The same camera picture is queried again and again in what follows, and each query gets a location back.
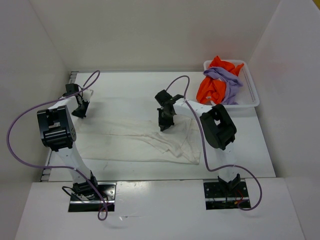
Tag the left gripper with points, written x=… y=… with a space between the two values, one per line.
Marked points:
x=82 y=114

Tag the orange t shirt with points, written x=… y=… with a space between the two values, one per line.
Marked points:
x=213 y=90

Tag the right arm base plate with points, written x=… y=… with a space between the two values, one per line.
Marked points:
x=217 y=199

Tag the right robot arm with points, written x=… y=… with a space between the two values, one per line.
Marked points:
x=216 y=129

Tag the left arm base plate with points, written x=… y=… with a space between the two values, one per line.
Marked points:
x=79 y=203

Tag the purple t shirt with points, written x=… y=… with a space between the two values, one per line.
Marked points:
x=233 y=83

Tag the aluminium table edge rail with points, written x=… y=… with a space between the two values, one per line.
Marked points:
x=57 y=130

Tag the white t shirt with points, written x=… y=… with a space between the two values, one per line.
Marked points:
x=132 y=140

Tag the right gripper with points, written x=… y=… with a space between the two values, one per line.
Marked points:
x=164 y=125

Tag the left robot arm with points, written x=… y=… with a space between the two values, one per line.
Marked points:
x=89 y=179

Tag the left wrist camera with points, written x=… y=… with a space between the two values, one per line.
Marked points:
x=86 y=95

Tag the white plastic basket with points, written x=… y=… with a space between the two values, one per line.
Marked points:
x=247 y=96

